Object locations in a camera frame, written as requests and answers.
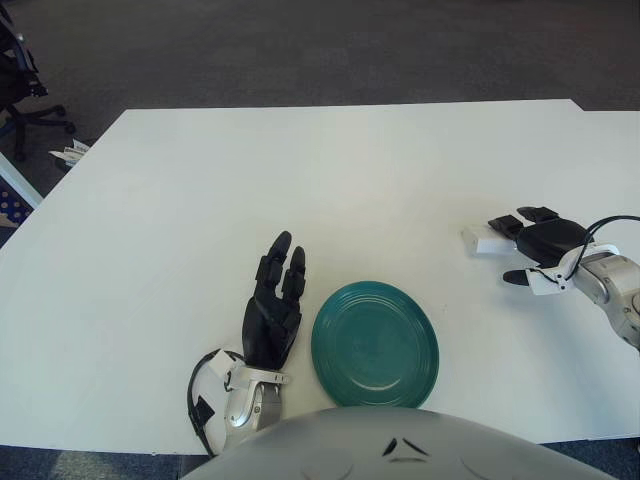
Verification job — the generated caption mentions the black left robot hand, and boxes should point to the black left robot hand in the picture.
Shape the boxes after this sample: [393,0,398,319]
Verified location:
[241,230,307,369]

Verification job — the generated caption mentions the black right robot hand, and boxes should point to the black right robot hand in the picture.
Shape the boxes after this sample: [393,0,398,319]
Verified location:
[488,204,591,289]

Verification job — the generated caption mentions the white charger block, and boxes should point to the white charger block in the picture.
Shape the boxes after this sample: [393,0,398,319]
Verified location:
[462,225,516,259]

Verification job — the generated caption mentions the green ceramic plate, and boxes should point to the green ceramic plate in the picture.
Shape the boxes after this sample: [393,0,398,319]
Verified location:
[310,281,441,409]

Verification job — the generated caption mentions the grey robot torso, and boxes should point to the grey robot torso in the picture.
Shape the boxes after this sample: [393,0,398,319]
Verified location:
[179,407,614,480]

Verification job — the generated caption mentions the white paper scraps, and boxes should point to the white paper scraps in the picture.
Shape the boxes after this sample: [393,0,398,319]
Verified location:
[48,138,90,164]

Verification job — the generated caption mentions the blue dotted patterned panel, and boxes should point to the blue dotted patterned panel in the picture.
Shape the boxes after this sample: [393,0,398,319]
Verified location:
[0,182,29,226]

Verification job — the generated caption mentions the white desk edge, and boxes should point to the white desk edge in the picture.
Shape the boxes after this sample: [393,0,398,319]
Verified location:
[0,149,44,209]

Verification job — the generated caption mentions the black office chair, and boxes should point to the black office chair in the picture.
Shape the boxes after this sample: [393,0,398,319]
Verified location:
[0,0,76,161]

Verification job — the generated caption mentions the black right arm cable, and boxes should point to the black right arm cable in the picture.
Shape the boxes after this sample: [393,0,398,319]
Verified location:
[582,214,640,251]

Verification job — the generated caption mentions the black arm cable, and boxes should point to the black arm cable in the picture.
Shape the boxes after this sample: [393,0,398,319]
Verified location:
[582,214,640,251]
[187,349,231,457]

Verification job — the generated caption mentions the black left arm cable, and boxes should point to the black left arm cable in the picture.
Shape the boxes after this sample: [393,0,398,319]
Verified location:
[187,349,231,457]

